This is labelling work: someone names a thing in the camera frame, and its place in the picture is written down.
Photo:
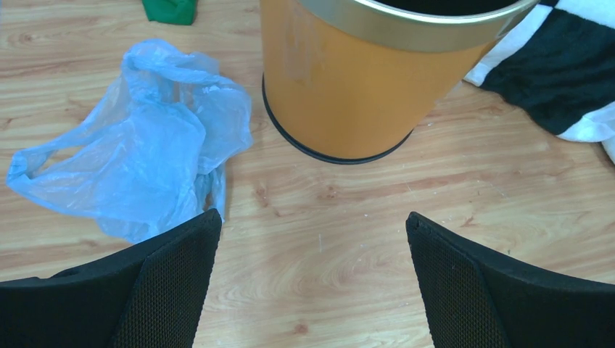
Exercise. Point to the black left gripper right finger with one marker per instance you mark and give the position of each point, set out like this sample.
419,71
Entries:
475,296

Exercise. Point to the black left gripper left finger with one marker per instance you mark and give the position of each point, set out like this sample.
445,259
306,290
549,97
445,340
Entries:
150,294

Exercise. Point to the translucent blue plastic bag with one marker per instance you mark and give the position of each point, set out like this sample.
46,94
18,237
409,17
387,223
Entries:
151,154

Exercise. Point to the orange trash bin gold rim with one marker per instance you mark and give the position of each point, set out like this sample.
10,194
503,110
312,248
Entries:
347,81

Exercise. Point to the black white checkered pillow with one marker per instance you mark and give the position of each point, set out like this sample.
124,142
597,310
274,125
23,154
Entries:
557,65

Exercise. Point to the green cloth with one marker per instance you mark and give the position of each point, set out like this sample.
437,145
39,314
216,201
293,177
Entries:
174,12

